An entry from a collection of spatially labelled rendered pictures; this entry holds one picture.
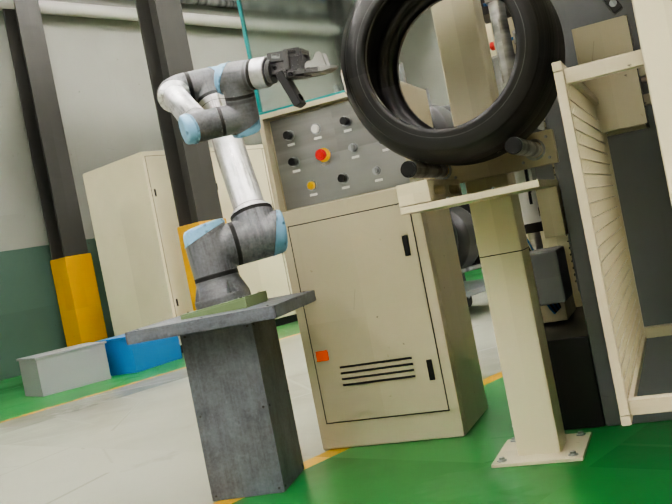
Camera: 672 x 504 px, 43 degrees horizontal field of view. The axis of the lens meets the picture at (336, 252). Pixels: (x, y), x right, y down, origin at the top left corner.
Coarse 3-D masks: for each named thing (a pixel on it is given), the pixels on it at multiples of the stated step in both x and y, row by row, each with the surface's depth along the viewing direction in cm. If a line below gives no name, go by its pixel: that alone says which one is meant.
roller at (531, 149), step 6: (510, 138) 214; (516, 138) 213; (510, 144) 214; (516, 144) 213; (522, 144) 213; (528, 144) 222; (534, 144) 232; (510, 150) 214; (516, 150) 213; (522, 150) 215; (528, 150) 223; (534, 150) 231; (540, 150) 241; (528, 156) 233; (534, 156) 240
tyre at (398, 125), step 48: (384, 0) 222; (432, 0) 245; (528, 0) 209; (384, 48) 251; (528, 48) 209; (384, 96) 252; (528, 96) 212; (384, 144) 229; (432, 144) 220; (480, 144) 217
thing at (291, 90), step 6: (282, 72) 245; (282, 78) 245; (282, 84) 245; (288, 84) 244; (294, 84) 247; (288, 90) 244; (294, 90) 244; (288, 96) 244; (294, 96) 244; (300, 96) 244; (294, 102) 244; (300, 102) 243
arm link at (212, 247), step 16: (208, 224) 279; (224, 224) 285; (192, 240) 279; (208, 240) 279; (224, 240) 280; (192, 256) 280; (208, 256) 278; (224, 256) 280; (240, 256) 282; (192, 272) 283; (208, 272) 278
